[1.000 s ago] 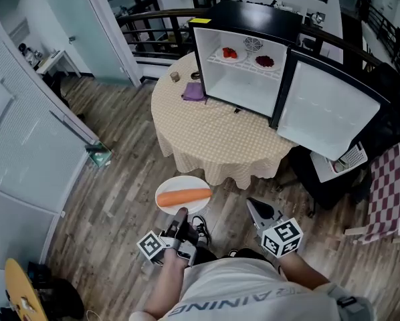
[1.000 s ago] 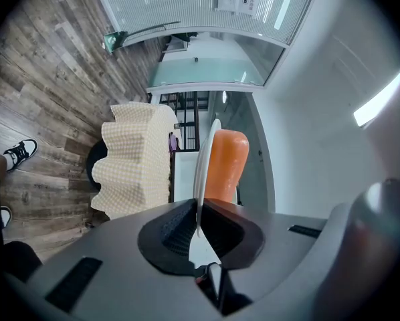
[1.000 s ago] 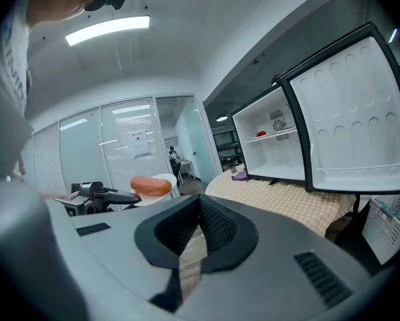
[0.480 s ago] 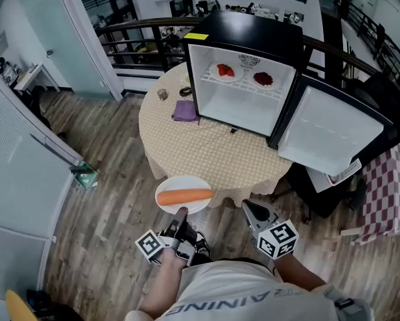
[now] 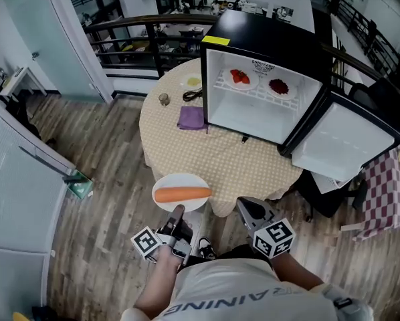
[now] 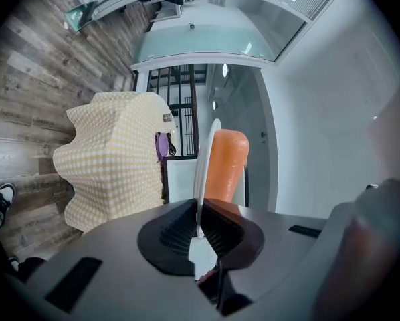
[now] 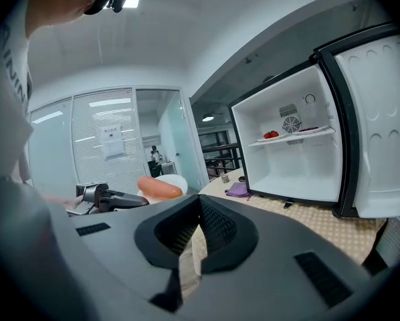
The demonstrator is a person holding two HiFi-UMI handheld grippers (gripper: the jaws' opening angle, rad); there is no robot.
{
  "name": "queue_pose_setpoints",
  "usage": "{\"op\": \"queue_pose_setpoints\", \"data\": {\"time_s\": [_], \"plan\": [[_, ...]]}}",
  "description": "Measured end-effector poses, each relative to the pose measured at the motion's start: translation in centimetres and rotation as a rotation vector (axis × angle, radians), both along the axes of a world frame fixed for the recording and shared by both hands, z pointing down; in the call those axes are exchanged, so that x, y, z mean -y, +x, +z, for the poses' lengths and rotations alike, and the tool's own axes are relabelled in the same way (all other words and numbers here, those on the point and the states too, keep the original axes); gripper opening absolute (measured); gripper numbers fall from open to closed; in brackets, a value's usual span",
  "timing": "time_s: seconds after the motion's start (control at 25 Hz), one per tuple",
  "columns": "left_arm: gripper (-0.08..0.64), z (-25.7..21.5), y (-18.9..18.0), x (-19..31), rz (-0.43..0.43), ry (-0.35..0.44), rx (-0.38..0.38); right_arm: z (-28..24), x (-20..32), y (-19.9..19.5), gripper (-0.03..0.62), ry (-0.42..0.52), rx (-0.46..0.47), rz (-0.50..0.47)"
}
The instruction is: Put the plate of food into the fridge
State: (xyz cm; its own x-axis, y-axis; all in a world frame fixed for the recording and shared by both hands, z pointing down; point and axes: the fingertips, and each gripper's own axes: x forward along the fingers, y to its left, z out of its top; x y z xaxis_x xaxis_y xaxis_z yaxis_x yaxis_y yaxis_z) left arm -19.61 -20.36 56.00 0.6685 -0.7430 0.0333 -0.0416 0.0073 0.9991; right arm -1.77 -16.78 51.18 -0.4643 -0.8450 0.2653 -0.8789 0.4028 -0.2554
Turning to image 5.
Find person's black and white shoe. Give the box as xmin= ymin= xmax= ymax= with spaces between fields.
xmin=197 ymin=236 xmax=218 ymax=261

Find black coiled cable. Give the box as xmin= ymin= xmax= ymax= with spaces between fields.
xmin=182 ymin=88 xmax=204 ymax=103

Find person's left forearm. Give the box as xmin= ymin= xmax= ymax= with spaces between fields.
xmin=132 ymin=245 xmax=185 ymax=319

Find round table with dotted cloth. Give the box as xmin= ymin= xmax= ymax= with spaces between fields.
xmin=138 ymin=58 xmax=304 ymax=219

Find black mini fridge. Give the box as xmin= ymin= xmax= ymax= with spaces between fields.
xmin=199 ymin=9 xmax=400 ymax=183

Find white plate of food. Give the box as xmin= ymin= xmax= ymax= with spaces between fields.
xmin=151 ymin=173 xmax=210 ymax=213

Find white wire fridge shelf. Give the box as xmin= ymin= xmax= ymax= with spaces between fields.
xmin=213 ymin=68 xmax=303 ymax=114

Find table with checked cloth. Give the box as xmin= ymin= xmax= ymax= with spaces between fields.
xmin=352 ymin=138 xmax=400 ymax=242

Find yellow sticker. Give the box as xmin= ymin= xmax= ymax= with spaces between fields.
xmin=201 ymin=35 xmax=231 ymax=47

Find black railing with wooden handrail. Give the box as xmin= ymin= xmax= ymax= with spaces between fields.
xmin=82 ymin=0 xmax=400 ymax=110

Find frosted glass door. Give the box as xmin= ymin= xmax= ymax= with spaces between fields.
xmin=0 ymin=0 xmax=115 ymax=105

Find small white desk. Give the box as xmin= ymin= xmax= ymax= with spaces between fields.
xmin=0 ymin=66 xmax=49 ymax=104

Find person's white shirt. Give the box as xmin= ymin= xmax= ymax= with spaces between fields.
xmin=120 ymin=257 xmax=375 ymax=321

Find white box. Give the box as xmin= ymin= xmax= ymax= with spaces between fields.
xmin=311 ymin=171 xmax=352 ymax=195

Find purple cloth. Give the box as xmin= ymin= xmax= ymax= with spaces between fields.
xmin=177 ymin=106 xmax=209 ymax=131

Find orange carrot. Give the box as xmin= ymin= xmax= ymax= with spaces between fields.
xmin=154 ymin=186 xmax=213 ymax=204

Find green box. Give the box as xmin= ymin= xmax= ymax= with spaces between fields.
xmin=67 ymin=170 xmax=95 ymax=201

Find white plate with strawberries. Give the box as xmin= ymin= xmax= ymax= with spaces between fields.
xmin=222 ymin=66 xmax=260 ymax=92

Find person's right forearm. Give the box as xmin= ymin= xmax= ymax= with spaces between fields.
xmin=270 ymin=251 xmax=325 ymax=292

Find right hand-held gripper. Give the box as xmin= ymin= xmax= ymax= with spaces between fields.
xmin=236 ymin=197 xmax=296 ymax=259

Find white plate with yellow food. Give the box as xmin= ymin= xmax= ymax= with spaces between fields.
xmin=179 ymin=73 xmax=203 ymax=92

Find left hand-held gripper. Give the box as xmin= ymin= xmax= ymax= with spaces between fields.
xmin=130 ymin=205 xmax=195 ymax=267

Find red strawberries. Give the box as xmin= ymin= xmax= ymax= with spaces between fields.
xmin=229 ymin=68 xmax=252 ymax=85

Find dark red berries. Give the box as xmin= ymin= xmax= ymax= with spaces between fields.
xmin=268 ymin=78 xmax=290 ymax=96

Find white plate with dark berries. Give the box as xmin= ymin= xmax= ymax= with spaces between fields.
xmin=266 ymin=76 xmax=298 ymax=101

